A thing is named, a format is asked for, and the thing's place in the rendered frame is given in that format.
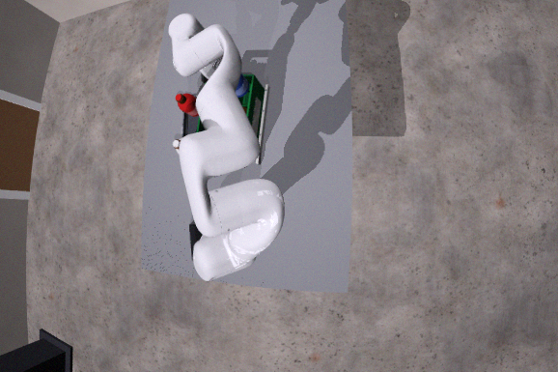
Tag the green crate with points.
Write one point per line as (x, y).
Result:
(253, 101)

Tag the white bottle with grey label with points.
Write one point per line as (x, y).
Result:
(176, 144)

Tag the blue bottle with light blue label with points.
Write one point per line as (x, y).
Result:
(243, 87)

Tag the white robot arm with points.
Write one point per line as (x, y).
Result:
(227, 144)

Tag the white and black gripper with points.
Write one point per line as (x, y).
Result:
(209, 70)

